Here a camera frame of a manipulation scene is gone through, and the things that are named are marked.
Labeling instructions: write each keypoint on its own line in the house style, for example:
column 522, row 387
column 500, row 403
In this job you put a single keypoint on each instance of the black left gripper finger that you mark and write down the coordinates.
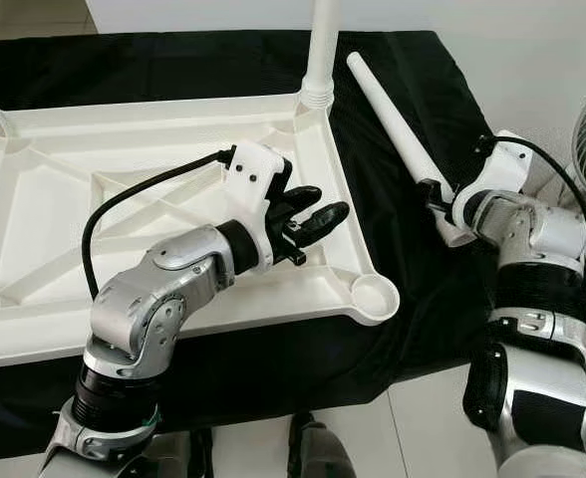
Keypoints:
column 305, row 197
column 321, row 225

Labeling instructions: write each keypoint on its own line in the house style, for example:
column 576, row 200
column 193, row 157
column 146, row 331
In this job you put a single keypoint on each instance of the white plastic table top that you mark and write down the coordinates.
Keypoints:
column 54, row 199

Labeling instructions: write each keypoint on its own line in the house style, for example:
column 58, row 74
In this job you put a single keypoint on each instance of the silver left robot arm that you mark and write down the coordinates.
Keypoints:
column 153, row 299

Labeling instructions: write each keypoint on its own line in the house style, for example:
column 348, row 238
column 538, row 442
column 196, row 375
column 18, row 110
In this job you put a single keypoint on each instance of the black tablecloth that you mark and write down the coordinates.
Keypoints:
column 183, row 60

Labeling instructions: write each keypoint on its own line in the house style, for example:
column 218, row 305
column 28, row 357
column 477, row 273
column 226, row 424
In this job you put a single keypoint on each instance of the grey right robot foot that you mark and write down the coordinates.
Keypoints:
column 323, row 453

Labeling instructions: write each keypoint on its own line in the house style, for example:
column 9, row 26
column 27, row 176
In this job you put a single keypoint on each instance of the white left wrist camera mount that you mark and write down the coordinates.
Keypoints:
column 258, row 169

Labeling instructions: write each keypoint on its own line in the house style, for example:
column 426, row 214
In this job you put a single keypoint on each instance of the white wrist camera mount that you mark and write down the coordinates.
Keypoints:
column 507, row 154
column 258, row 169

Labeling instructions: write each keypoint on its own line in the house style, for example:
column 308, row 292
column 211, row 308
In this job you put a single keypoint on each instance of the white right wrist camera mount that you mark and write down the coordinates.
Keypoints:
column 507, row 154

